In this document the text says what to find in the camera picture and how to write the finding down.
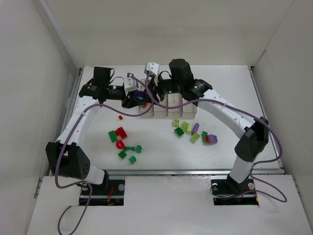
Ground red large lego brick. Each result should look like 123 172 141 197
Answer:
115 127 128 140

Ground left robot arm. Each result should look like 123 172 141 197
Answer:
45 67 140 188

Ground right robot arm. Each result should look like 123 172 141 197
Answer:
155 59 268 189

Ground green flat lego plate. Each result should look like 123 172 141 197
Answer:
108 131 118 142

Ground lime lego brick left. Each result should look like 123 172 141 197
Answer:
172 119 179 127

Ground lime lego brick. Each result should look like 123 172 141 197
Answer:
191 132 201 143
172 119 179 127
180 121 192 134

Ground red arch lego brick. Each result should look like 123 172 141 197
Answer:
115 140 126 150

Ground lime lego brick centre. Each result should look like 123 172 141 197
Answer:
180 121 192 134

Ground green arch lego piece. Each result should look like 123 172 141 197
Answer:
123 146 135 152

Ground green small lego brick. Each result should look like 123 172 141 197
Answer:
135 145 142 153

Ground purple slanted lego piece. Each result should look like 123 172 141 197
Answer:
191 123 200 135

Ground green square lego plate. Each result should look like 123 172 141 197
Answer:
118 151 127 160

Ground lime lego brick lower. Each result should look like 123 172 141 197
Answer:
191 132 201 143

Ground purple lego brick right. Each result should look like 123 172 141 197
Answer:
208 134 218 143

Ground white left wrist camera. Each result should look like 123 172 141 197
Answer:
124 77 138 93

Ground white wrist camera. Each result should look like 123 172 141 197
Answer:
144 62 159 76
124 77 138 93

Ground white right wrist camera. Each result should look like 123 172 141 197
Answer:
144 62 159 76

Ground aluminium table edge rail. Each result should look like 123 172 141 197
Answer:
34 67 84 199

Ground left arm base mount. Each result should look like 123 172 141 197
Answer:
89 177 125 206

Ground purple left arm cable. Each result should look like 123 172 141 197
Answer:
55 72 157 235

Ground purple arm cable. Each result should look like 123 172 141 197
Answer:
145 73 287 203
55 72 157 235

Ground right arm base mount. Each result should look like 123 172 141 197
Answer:
210 177 259 206

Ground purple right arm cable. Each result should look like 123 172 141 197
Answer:
145 73 287 203

